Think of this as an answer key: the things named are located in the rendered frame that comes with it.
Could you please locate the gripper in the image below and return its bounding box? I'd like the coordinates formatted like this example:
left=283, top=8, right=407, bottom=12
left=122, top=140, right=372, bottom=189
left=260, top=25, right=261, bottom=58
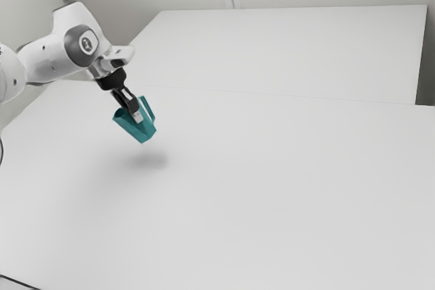
left=95, top=68, right=145, bottom=124

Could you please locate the teal faceted mug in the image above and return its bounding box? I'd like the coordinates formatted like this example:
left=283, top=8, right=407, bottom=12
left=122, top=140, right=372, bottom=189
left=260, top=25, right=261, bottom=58
left=112, top=95, right=158, bottom=144

